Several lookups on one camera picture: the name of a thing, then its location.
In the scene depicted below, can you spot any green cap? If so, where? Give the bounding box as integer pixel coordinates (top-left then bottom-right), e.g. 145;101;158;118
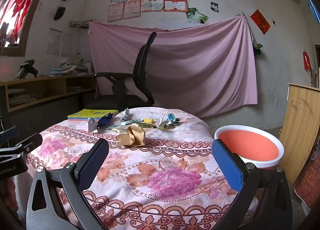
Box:
252;42;263;57

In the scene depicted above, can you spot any pale green wrapper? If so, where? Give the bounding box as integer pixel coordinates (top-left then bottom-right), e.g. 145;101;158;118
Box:
109;124;130;133

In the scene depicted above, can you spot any stack of old books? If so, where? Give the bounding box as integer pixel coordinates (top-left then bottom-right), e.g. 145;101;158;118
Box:
7;87;37;107

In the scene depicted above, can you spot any black office chair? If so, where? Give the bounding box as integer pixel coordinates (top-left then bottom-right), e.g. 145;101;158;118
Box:
94;31;157;110

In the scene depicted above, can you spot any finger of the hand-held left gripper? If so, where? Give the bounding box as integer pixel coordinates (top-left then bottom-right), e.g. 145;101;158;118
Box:
0;133;43;162
0;126;20;143

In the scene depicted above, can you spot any window with wooden frame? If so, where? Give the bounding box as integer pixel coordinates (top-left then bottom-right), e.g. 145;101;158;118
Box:
0;0;54;57

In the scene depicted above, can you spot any stack of yellow books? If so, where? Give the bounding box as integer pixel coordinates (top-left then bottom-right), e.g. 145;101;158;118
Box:
67;109;119;122

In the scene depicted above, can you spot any pink hanging cloth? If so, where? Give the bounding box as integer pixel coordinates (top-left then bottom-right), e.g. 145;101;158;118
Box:
89;14;258;119

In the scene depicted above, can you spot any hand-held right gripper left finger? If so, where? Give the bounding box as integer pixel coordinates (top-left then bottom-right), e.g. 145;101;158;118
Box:
26;138;110;230

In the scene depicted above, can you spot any pile of papers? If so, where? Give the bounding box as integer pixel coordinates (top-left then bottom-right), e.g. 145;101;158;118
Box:
49;63;92;76

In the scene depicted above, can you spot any wooden desk with shelves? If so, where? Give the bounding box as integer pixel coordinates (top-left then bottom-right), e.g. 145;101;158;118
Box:
0;74;98;140

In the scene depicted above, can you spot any brown paper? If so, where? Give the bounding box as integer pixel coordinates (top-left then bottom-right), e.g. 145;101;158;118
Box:
115;123;146;147

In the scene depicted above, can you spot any green toy plant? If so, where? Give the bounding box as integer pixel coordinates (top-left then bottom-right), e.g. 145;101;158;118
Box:
72;52;85;66

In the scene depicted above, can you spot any wooden cabinet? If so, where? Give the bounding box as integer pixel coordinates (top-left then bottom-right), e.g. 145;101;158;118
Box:
279;82;320;184

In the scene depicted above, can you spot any red diamond paper sign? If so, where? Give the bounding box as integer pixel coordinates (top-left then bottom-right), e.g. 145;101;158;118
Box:
250;9;271;35

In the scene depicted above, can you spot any dark blue wrapper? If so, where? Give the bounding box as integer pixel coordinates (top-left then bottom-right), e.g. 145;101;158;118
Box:
96;112;114;128

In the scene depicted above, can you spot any red hanging ornament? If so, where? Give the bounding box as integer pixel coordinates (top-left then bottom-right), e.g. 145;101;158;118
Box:
302;49;312;71

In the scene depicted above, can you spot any wire wall shelf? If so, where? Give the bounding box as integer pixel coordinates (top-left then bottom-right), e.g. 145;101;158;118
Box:
69;19;90;29

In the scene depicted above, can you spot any red hanging cloth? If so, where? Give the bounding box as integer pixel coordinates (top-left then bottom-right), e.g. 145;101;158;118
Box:
5;0;35;43

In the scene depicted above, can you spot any orange patterned cloth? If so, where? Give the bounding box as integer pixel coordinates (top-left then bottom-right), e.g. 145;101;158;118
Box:
294;142;320;218

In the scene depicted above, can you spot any green picture packet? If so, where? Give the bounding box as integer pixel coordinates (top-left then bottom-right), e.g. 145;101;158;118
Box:
159;113;183;130

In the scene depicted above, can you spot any floral tablecloth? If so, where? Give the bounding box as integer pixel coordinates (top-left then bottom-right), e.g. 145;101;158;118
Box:
26;107;259;230

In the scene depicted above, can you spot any red basin with white rim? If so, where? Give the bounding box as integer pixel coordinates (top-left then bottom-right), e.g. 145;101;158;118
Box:
214;125;285;170

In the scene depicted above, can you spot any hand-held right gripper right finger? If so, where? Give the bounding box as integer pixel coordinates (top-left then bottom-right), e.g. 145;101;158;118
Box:
211;139;293;230

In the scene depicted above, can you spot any white wall calendar sheet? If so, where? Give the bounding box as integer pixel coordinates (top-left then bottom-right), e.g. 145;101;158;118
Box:
46;28;62;55
61;33;72;57

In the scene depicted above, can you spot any green plant photo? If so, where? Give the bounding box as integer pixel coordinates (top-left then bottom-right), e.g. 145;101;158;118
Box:
186;8;197;23
192;11;208;24

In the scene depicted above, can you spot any black wall pouch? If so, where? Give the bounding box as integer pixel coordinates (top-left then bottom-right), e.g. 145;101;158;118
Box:
54;6;66;21

